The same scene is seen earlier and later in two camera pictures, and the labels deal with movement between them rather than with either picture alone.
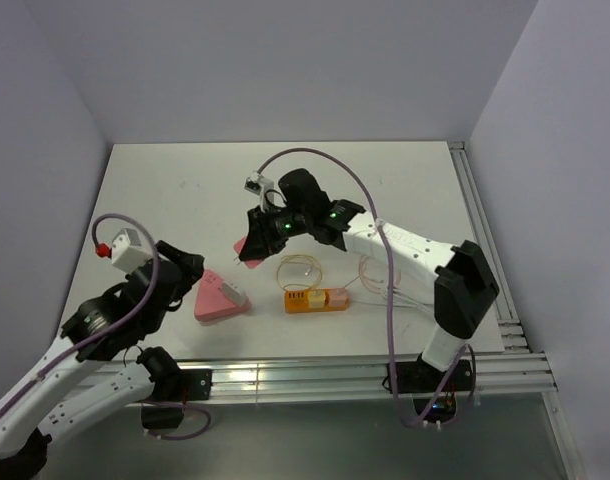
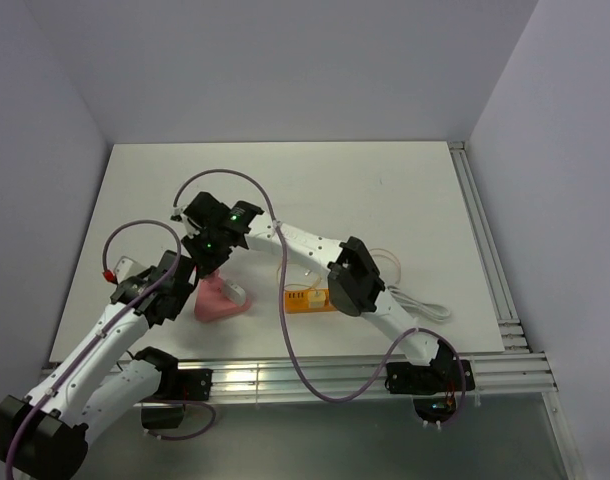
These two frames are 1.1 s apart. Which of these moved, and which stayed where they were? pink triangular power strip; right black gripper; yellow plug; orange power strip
Moved: right black gripper
Stayed: pink triangular power strip; yellow plug; orange power strip
